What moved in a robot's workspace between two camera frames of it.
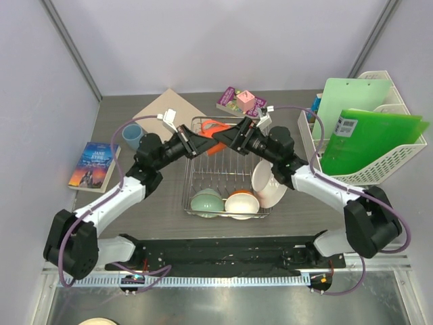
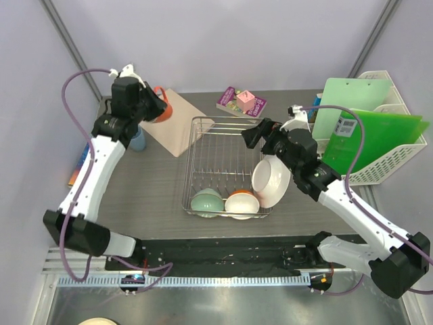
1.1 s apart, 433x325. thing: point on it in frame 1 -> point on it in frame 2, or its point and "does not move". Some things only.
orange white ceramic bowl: (242, 204) does not move
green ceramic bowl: (207, 203) does not move
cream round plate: (97, 321) does not move
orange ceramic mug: (207, 128) -> (168, 112)
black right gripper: (233, 136) -> (266, 128)
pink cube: (245, 101) does not move
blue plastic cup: (131, 134) does not move
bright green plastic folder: (360, 135) does not move
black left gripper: (192, 143) -> (158, 105)
